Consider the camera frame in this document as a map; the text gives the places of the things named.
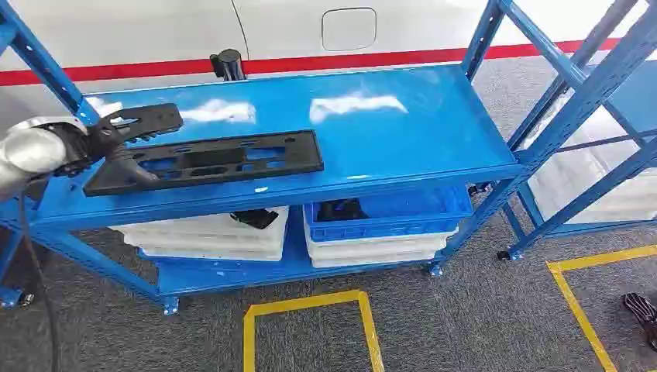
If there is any blue plastic crate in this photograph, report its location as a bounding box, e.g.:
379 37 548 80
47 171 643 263
302 185 473 244

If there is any black plastic part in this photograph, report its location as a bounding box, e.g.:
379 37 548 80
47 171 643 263
315 198 371 223
229 208 280 231

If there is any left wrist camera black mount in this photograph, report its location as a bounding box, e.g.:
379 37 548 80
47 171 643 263
101 103 184 145

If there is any black cylinder post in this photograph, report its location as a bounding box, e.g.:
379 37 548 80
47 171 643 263
209 48 248 83

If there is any blue steel shelf rack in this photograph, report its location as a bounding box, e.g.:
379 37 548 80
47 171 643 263
0 0 530 317
495 0 657 263

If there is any white fuel filler door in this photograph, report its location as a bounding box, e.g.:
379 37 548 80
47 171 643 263
321 6 378 53

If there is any white car body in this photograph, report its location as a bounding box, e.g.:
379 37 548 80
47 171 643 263
0 0 657 136

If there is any large black plastic panel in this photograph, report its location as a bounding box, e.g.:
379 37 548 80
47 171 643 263
83 129 325 198

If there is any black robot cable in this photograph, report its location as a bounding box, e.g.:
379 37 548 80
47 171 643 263
17 192 61 372

